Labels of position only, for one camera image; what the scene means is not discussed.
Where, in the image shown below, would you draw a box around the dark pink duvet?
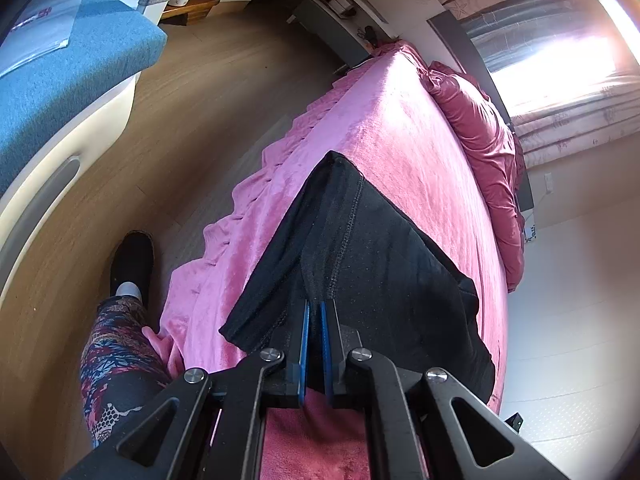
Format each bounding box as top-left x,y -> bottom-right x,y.
425,61 -> 526,293

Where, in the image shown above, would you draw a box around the pink bed sheet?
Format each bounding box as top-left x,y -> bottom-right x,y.
159,42 -> 526,480

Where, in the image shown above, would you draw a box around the person's leg in patterned trousers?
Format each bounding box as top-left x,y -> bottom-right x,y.
80,295 -> 173,451

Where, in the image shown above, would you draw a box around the white and grey nightstand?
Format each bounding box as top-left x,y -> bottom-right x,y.
286,0 -> 401,68

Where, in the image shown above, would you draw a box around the patterned window curtain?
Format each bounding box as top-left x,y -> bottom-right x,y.
415,0 -> 640,166

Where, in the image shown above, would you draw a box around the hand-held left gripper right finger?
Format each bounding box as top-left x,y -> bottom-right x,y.
320,300 -> 576,480

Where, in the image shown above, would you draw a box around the wooden side table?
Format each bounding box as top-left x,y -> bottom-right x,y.
160,0 -> 221,26

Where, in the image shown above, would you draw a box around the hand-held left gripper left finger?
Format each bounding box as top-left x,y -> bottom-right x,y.
60,300 -> 313,480

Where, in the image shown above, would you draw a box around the black pants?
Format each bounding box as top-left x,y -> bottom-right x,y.
219,151 -> 497,403

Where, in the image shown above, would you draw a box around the black shoe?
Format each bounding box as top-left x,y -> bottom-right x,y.
109,231 -> 155,306

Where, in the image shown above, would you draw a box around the blue cushioned sofa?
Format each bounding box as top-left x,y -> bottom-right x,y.
0,0 -> 168,286

